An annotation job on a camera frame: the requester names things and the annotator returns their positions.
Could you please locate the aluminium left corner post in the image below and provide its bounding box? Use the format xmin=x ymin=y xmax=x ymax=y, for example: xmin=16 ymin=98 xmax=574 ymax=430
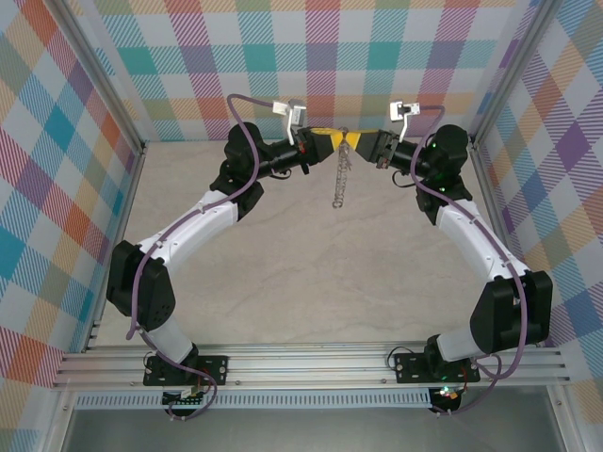
xmin=49 ymin=0 xmax=147 ymax=154

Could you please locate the aluminium right corner post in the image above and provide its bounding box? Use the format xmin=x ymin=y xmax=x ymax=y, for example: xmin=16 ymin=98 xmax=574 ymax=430
xmin=465 ymin=0 xmax=560 ymax=147

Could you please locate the aluminium corner post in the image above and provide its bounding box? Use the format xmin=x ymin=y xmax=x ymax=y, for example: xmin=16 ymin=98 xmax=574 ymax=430
xmin=49 ymin=0 xmax=147 ymax=154
xmin=465 ymin=0 xmax=560 ymax=147

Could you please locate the grey metal sheet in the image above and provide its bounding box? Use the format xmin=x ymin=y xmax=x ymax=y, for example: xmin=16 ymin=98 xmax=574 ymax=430
xmin=60 ymin=407 xmax=566 ymax=452

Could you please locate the white slotted cable duct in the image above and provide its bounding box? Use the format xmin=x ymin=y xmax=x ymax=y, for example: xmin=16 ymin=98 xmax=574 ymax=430
xmin=73 ymin=388 xmax=433 ymax=410

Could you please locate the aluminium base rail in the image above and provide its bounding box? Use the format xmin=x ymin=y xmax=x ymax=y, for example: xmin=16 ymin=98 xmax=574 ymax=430
xmin=50 ymin=342 xmax=572 ymax=391

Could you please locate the aluminium left side frame rail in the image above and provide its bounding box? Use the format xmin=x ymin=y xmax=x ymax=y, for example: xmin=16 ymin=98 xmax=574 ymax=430
xmin=82 ymin=140 xmax=150 ymax=354

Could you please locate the large metal keyring with rings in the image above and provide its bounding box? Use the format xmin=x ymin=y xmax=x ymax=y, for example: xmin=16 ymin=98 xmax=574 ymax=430
xmin=331 ymin=126 xmax=355 ymax=210

